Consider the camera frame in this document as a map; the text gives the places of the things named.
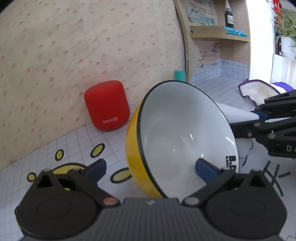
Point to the cartoon poster sheet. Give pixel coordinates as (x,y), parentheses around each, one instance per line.
(200,10)

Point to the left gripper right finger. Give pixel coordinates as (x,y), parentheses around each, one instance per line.
(214,178)

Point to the red cylindrical speaker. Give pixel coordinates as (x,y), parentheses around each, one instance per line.
(107,105)

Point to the dark dropper bottle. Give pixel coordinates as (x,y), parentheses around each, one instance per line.
(228,15)

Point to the yellow white ceramic bowl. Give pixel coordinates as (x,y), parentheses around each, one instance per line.
(175,125)

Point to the purple edged white cloth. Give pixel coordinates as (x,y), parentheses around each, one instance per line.
(257,91)

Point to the green potted plant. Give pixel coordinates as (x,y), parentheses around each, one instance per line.
(284,20)

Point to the wooden right shelf unit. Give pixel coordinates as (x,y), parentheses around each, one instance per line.
(232,48)

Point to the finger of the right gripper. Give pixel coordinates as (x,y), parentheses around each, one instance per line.
(252,130)
(262,116)

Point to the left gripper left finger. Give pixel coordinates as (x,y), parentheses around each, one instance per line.
(86,181)

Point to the teal capped small bottle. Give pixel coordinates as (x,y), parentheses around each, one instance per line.
(180,75)

